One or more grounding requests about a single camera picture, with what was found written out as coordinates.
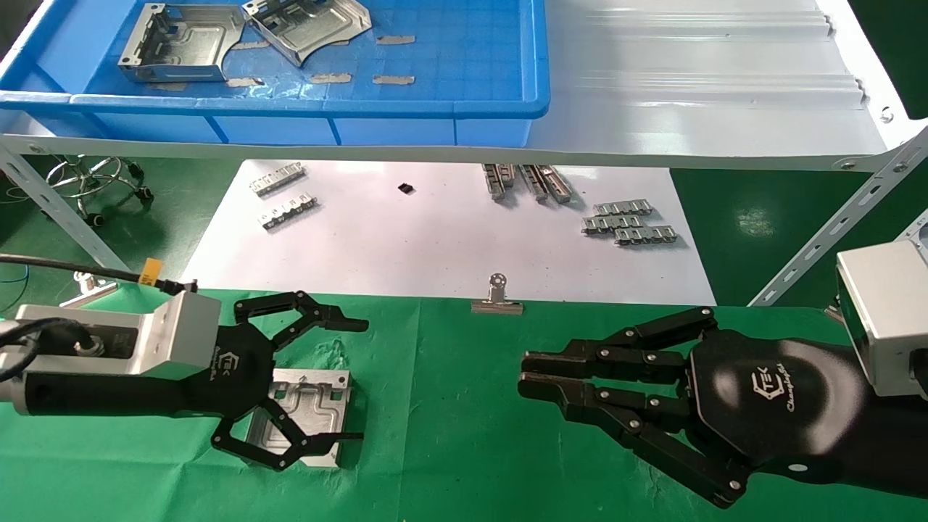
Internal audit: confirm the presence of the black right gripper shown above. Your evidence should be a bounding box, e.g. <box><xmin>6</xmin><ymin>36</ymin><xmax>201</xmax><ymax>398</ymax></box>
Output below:
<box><xmin>518</xmin><ymin>306</ymin><xmax>871</xmax><ymax>508</ymax></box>

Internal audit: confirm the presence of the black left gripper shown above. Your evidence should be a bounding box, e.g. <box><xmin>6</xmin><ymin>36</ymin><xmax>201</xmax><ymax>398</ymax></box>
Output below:
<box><xmin>181</xmin><ymin>291</ymin><xmax>370</xmax><ymax>472</ymax></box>

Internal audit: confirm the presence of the silver sheet metal bracket part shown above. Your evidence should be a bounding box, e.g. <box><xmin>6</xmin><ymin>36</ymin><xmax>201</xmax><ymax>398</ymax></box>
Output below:
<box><xmin>241</xmin><ymin>0</ymin><xmax>373</xmax><ymax>67</ymax></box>
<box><xmin>117</xmin><ymin>2</ymin><xmax>247</xmax><ymax>83</ymax></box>
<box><xmin>245</xmin><ymin>368</ymin><xmax>354</xmax><ymax>468</ymax></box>

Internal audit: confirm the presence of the silver binder clip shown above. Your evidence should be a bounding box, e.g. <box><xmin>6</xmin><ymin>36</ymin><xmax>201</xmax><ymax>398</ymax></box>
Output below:
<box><xmin>471</xmin><ymin>273</ymin><xmax>524</xmax><ymax>316</ymax></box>
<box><xmin>59</xmin><ymin>272</ymin><xmax>118</xmax><ymax>311</ymax></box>

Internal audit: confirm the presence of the green cloth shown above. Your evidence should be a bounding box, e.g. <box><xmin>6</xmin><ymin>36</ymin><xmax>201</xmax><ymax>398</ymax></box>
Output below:
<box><xmin>0</xmin><ymin>283</ymin><xmax>928</xmax><ymax>522</ymax></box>

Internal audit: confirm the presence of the white paper sheet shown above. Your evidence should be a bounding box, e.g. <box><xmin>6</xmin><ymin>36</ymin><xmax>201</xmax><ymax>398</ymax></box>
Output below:
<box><xmin>178</xmin><ymin>159</ymin><xmax>717</xmax><ymax>305</ymax></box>

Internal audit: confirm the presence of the slotted white angle strut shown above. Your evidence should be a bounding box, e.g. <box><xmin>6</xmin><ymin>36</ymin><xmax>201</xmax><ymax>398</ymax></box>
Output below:
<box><xmin>0</xmin><ymin>138</ymin><xmax>138</xmax><ymax>285</ymax></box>
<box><xmin>747</xmin><ymin>127</ymin><xmax>928</xmax><ymax>307</ymax></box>
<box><xmin>895</xmin><ymin>209</ymin><xmax>928</xmax><ymax>244</ymax></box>

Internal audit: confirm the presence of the chrome stool base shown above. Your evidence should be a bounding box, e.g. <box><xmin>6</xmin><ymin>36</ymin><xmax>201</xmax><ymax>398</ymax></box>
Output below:
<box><xmin>45</xmin><ymin>155</ymin><xmax>154</xmax><ymax>227</ymax></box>

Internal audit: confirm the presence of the white metal shelf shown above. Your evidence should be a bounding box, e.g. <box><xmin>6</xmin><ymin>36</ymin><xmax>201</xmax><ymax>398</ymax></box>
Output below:
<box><xmin>0</xmin><ymin>0</ymin><xmax>928</xmax><ymax>173</ymax></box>

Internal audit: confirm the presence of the blue plastic bin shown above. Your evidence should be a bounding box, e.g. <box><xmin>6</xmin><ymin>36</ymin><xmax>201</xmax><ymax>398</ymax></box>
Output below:
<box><xmin>0</xmin><ymin>0</ymin><xmax>551</xmax><ymax>148</ymax></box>

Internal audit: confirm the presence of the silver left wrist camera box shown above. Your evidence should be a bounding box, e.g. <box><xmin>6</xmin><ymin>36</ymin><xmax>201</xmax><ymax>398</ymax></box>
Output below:
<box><xmin>14</xmin><ymin>290</ymin><xmax>222</xmax><ymax>379</ymax></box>

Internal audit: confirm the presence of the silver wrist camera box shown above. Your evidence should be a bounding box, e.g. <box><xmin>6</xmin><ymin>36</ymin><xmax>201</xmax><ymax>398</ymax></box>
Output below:
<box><xmin>14</xmin><ymin>290</ymin><xmax>222</xmax><ymax>379</ymax></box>
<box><xmin>835</xmin><ymin>239</ymin><xmax>928</xmax><ymax>399</ymax></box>

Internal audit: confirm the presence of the black cable with yellow tag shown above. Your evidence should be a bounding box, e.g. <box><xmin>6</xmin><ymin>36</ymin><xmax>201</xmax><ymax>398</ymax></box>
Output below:
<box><xmin>0</xmin><ymin>254</ymin><xmax>199</xmax><ymax>295</ymax></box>

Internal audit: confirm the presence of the black camera cable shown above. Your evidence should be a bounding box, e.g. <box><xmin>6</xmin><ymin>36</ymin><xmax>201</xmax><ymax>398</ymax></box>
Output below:
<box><xmin>0</xmin><ymin>318</ymin><xmax>104</xmax><ymax>383</ymax></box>

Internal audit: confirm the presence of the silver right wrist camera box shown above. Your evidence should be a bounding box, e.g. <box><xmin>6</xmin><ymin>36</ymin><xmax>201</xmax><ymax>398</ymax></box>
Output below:
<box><xmin>835</xmin><ymin>239</ymin><xmax>928</xmax><ymax>399</ymax></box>

